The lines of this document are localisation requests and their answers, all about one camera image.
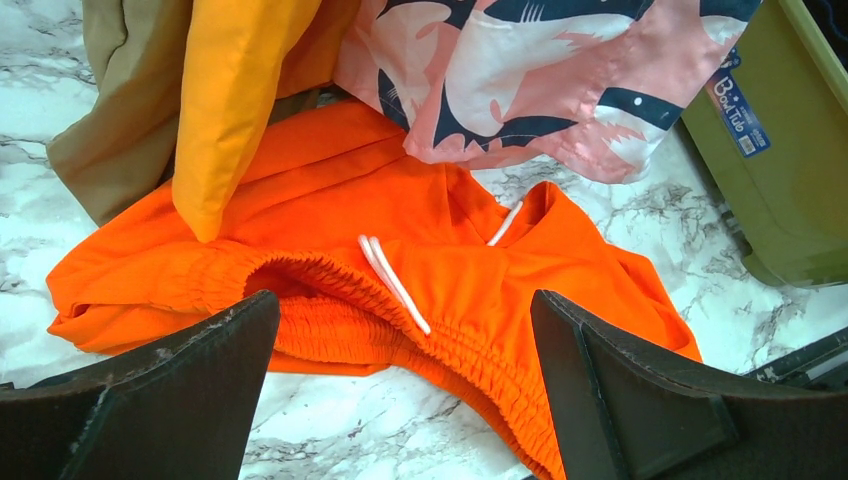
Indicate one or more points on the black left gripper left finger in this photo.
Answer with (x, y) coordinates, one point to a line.
(180, 407)

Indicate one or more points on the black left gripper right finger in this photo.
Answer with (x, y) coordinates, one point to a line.
(625, 408)

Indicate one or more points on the red orange shorts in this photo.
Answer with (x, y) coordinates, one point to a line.
(378, 260)

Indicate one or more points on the navy blue shorts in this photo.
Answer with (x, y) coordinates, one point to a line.
(834, 22)

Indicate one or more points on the tan brown shorts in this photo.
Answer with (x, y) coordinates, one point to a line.
(119, 151)

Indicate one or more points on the pink shark print shorts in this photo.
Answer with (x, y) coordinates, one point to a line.
(594, 84)

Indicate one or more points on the olive green plastic basket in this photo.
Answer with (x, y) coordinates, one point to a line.
(771, 128)

